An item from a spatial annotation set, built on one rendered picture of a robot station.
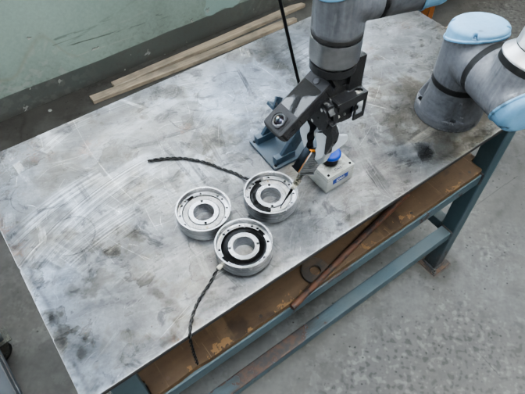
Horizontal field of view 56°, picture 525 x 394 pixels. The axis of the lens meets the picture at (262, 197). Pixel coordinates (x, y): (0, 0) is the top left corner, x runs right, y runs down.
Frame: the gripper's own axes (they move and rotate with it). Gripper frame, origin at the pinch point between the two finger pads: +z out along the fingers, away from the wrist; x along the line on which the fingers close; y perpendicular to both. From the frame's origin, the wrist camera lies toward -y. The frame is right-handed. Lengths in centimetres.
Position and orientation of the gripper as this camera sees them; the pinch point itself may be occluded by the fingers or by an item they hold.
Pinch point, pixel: (312, 155)
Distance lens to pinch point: 88.3
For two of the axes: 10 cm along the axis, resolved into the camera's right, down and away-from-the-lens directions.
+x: -5.5, -6.6, 5.1
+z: 0.1, 6.1, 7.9
